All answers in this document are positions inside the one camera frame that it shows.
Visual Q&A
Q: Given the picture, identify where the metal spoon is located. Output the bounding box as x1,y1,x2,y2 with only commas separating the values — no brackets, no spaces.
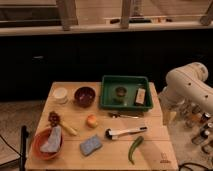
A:
108,113,139,119

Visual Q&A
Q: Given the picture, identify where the white cup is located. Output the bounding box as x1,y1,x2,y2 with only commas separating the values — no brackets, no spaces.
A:
53,87,68,104

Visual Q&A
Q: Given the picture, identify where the green plastic tray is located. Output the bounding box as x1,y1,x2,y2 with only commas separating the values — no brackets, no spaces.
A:
99,75,153,112

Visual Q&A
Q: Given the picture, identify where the brown box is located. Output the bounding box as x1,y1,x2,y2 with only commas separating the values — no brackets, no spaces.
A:
135,88,146,105

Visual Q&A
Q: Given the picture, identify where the purple bowl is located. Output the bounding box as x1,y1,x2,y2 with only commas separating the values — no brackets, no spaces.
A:
74,87,96,108

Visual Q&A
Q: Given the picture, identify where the blue grey cloth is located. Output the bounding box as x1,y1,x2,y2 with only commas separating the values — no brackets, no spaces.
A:
40,126,62,153

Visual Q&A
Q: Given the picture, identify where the blue sponge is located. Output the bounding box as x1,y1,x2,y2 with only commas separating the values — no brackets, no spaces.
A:
80,135,102,156

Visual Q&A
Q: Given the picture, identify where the orange fruit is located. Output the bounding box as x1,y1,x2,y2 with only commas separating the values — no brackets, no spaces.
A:
86,115,98,128

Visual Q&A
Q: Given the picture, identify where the orange bowl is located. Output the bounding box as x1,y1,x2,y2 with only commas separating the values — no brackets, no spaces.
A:
32,128,63,160

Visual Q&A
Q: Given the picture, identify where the black white handled tool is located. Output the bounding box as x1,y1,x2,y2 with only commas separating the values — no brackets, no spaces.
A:
105,127,147,140

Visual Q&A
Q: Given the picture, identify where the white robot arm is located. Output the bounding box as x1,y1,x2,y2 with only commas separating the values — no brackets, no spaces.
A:
158,62,213,125

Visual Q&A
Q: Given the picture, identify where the green can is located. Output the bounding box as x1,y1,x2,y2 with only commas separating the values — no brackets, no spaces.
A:
114,87,127,103

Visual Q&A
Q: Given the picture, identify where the green chili pepper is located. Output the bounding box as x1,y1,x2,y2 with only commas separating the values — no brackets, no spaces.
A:
128,136,144,164

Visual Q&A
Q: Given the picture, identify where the brown yellow toy utensil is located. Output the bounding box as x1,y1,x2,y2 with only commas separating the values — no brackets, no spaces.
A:
48,111,78,136

